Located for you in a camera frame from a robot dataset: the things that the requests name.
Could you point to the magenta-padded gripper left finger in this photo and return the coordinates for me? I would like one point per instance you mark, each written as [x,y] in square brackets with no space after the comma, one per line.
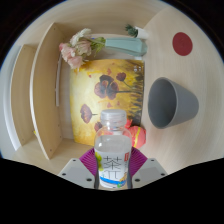
[80,171]

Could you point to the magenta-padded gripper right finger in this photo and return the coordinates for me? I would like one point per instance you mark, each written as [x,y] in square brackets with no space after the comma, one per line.
[145,170]

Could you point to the clear plastic drink bottle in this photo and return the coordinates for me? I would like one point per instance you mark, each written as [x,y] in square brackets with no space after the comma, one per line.
[112,150]

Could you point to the red plush fox toy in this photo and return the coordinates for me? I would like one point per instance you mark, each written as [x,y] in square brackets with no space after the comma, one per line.
[138,136]

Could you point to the grey cup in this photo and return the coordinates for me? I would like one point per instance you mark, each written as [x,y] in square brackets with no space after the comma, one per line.
[173,103]

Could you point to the light wooden shelf unit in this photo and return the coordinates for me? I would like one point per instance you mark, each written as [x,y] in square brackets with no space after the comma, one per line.
[45,100]

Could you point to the yellow poppy flower painting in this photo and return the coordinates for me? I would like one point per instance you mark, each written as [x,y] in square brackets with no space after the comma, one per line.
[100,86]

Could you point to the white light strip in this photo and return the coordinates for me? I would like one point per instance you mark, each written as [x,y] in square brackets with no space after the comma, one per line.
[58,83]

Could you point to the pink and white flower bouquet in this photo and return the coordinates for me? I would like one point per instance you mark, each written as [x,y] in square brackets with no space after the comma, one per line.
[76,53]

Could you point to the teal faceted vase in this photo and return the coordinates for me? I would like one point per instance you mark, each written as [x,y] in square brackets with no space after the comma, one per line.
[128,46]

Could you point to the flat round red coaster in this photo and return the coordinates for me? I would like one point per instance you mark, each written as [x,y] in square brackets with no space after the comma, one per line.
[182,43]

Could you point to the small potted green plant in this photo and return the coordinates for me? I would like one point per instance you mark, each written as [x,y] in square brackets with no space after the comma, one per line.
[138,32]

